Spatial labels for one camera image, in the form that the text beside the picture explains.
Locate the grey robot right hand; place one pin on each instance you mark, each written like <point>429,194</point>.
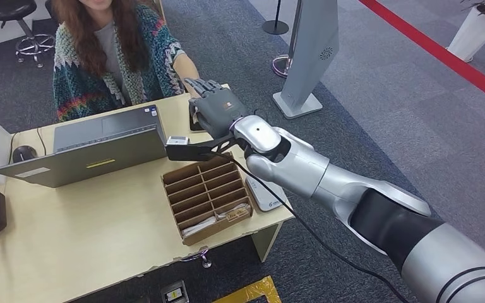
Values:
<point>219,111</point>

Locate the patterned room key card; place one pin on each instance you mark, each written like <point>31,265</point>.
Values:
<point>238,214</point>

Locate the cardboard card organizer box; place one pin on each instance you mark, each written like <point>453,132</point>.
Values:
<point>213,230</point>

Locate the person's left forearm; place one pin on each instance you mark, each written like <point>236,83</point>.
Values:
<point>186,71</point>

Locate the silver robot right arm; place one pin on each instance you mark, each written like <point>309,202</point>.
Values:
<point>301,167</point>

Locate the white card sleeve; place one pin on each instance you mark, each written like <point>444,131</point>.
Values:
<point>198,227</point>
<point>241,208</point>

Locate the white card reader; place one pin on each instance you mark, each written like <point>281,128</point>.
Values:
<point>267,200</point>

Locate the person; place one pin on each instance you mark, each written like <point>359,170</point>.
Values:
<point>79,92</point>

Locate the black smartphone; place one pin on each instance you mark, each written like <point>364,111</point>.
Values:
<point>195,128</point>

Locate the grey kiosk stand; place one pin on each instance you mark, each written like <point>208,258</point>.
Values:
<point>311,50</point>

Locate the grey laptop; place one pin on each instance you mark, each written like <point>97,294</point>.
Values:
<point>104,159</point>

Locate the wooden desk leg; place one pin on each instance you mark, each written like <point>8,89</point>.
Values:
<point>264,241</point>

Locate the metal hook under desk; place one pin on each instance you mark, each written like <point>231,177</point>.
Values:
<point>205,262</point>

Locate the yellow floor tape marking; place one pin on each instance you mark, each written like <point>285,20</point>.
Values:
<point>255,289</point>

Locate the metal floor socket box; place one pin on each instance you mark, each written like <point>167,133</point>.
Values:
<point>174,293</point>

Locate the black computer mouse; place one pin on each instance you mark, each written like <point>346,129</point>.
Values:
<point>23,154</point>

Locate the red floor tape line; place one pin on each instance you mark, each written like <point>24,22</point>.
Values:
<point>437,51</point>

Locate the black round stool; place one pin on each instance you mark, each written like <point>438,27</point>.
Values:
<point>10,8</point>

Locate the white planter pot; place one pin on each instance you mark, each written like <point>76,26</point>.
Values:
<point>473,35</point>

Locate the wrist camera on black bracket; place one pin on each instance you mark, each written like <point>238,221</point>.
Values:
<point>179,152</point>

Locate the chrome stanchion post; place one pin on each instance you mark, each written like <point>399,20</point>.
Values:
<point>279,66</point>

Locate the black stanchion post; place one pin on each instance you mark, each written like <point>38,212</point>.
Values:
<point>275,27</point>

